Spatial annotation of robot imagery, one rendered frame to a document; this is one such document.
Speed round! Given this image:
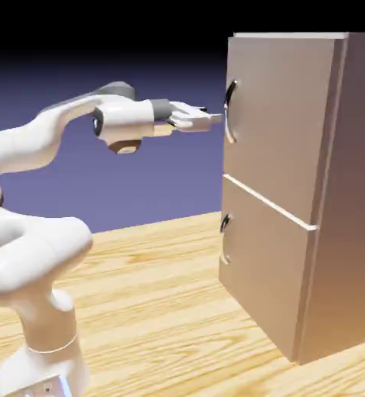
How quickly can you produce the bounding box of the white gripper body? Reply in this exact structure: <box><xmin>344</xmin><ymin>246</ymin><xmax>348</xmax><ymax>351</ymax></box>
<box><xmin>166</xmin><ymin>101</ymin><xmax>213</xmax><ymax>133</ymax></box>

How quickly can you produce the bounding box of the tall tan cabinet door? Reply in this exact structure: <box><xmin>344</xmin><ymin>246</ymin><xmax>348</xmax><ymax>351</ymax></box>
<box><xmin>222</xmin><ymin>36</ymin><xmax>350</xmax><ymax>226</ymax></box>

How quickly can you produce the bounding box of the tan wooden cabinet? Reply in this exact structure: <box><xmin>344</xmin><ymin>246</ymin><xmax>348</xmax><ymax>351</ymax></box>
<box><xmin>218</xmin><ymin>31</ymin><xmax>365</xmax><ymax>366</ymax></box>

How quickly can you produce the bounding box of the short tan cabinet door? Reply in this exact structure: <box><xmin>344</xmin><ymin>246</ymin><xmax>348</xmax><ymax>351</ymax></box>
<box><xmin>218</xmin><ymin>174</ymin><xmax>319</xmax><ymax>363</ymax></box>

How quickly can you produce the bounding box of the long curved metal handle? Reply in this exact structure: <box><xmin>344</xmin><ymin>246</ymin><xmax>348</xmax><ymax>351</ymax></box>
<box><xmin>222</xmin><ymin>79</ymin><xmax>239</xmax><ymax>144</ymax></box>

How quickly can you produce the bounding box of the short curved metal handle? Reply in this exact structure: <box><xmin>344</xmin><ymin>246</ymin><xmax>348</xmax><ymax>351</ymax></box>
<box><xmin>219</xmin><ymin>212</ymin><xmax>233</xmax><ymax>265</ymax></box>

